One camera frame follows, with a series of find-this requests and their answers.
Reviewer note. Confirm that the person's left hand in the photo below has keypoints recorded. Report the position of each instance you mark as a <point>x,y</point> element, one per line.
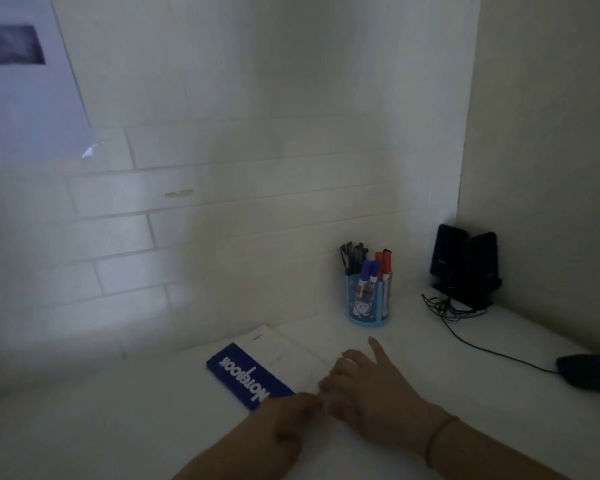
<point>280,434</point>

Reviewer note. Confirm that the person's right hand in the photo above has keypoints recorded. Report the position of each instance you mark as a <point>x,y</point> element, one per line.
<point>385,399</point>

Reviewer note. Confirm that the person's left fingers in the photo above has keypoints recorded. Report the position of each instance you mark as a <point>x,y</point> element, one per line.
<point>307,402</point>

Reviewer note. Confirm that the person's right little finger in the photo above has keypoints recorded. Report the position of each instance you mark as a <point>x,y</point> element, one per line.
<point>378,352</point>

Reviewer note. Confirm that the blue and white notebook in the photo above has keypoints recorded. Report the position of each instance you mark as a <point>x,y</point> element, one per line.
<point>265,362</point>

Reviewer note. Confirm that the person's left forearm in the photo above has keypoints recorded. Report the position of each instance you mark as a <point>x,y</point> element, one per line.
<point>220,462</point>

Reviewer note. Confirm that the person's right forearm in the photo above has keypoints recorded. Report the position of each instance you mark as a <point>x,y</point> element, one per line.
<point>485,452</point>

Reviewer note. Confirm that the blue pen holder cup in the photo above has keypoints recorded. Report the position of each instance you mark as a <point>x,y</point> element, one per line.
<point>367,307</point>

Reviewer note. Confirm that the blue marker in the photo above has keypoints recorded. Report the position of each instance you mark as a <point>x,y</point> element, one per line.
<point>364,277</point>
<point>375,272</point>

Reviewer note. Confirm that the red marker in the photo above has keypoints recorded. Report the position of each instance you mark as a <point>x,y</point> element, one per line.
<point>387,262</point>
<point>378,259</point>

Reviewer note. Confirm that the black pen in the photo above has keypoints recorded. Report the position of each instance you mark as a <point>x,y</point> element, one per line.
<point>346,257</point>
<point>363,252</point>
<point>356,254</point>

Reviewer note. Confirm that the thin wrist band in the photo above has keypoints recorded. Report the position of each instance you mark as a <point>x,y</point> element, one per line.
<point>437,437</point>

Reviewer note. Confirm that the black desktop speaker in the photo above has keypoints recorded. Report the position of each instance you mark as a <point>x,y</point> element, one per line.
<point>480,267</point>
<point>447,252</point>

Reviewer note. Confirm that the black computer mouse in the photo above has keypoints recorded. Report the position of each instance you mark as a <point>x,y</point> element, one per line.
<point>592,373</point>

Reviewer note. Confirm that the pale wall poster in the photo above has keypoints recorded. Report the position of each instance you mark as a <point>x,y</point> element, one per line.
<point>25,94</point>

